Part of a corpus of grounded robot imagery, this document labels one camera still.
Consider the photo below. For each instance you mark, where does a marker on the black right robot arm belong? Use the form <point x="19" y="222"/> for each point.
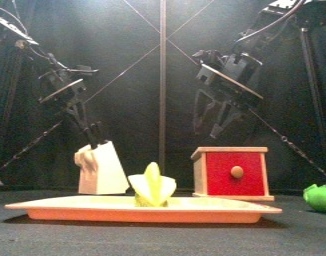
<point x="287" y="16"/>

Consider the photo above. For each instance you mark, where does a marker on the red wooden drawer box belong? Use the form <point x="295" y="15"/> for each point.
<point x="235" y="175"/>

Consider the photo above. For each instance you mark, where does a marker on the white toy knife block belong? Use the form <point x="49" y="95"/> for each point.
<point x="102" y="171"/>

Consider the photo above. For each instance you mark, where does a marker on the yellow-green toy lettuce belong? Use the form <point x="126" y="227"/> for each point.
<point x="153" y="186"/>

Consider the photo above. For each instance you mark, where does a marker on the pink plastic tray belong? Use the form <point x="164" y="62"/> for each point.
<point x="140" y="210"/>

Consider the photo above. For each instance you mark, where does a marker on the bright green toy vegetable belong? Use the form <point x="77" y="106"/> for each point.
<point x="321" y="199"/>

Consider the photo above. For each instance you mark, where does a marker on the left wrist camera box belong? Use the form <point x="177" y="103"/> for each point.
<point x="84" y="70"/>

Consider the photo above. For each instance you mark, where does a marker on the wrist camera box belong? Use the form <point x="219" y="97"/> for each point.
<point x="208" y="57"/>
<point x="84" y="70"/>

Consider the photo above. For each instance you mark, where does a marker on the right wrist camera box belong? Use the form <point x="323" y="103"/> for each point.
<point x="208" y="57"/>

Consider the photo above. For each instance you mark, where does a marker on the vertical metal frame pole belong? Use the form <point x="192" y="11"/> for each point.
<point x="162" y="100"/>

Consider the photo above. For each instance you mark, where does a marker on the dark slanted frame leg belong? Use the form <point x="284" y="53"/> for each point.
<point x="313" y="93"/>

